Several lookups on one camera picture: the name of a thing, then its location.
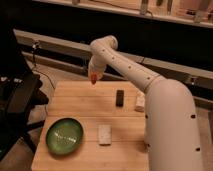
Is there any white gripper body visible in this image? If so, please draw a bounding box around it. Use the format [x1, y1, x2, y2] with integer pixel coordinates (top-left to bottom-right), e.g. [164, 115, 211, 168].
[88, 56, 106, 78]

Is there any red pepper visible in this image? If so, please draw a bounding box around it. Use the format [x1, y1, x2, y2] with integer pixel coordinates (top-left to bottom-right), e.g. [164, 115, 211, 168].
[91, 74, 97, 85]

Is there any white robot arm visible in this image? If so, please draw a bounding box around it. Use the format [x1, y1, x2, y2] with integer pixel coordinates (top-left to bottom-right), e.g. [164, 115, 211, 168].
[88, 36, 204, 171]

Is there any green ceramic bowl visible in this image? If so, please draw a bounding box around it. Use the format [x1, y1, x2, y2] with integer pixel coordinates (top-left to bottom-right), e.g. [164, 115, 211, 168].
[45, 118, 84, 155]

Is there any black rectangular block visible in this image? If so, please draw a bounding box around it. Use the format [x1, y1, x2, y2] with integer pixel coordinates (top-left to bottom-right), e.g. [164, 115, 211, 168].
[116, 90, 124, 107]

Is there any white plastic bottle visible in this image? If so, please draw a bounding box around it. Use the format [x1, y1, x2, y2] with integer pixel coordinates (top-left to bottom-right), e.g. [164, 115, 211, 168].
[135, 92, 145, 112]

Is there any white sponge block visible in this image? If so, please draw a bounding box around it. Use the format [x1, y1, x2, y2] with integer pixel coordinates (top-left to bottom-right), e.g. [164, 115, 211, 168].
[98, 125, 111, 145]

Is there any black office chair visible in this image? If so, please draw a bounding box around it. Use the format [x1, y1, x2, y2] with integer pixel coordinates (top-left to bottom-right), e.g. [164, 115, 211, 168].
[0, 29, 49, 161]

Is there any black cable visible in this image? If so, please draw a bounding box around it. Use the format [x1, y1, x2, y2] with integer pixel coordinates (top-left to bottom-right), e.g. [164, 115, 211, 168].
[31, 41, 56, 90]

